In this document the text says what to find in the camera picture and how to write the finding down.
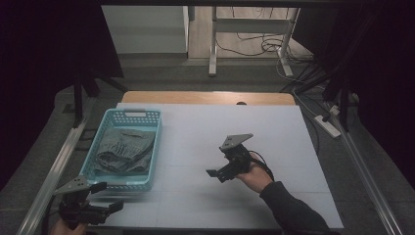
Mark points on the white cabinet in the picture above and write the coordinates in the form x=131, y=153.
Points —
x=143, y=29

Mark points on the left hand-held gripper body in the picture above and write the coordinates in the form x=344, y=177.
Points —
x=78, y=209

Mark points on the dark curtain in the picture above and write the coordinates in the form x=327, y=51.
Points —
x=39, y=65
x=385, y=65

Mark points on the white table cover board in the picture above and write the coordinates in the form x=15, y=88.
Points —
x=202, y=130

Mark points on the white desk frame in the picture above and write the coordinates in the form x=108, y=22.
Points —
x=213, y=49

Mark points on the person's left hand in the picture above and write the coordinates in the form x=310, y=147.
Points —
x=63, y=230

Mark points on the grey pants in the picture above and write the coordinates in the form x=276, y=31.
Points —
x=124, y=150

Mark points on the white power strip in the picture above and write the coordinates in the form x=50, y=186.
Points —
x=327, y=126

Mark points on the light blue plastic basket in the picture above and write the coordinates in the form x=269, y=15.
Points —
x=153, y=147

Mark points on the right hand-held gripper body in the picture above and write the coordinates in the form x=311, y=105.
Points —
x=238, y=160

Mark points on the person's right hand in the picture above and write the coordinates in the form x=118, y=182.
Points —
x=256, y=178

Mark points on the black metal stand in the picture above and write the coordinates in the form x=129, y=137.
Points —
x=77, y=98
x=342, y=98

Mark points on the aluminium rail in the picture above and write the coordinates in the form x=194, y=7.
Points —
x=365, y=169
x=55, y=169

